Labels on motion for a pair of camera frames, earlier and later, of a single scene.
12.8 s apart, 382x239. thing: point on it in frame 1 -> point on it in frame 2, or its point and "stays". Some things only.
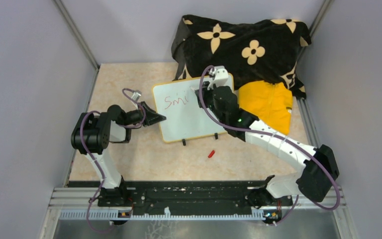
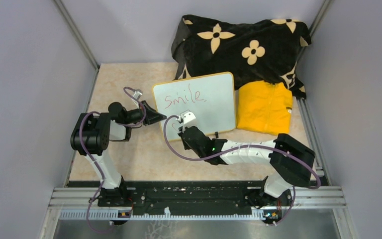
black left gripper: (154, 117) stays
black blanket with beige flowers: (268, 51) stays
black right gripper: (204, 92) -> (186, 145)
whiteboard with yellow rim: (185, 120) stays
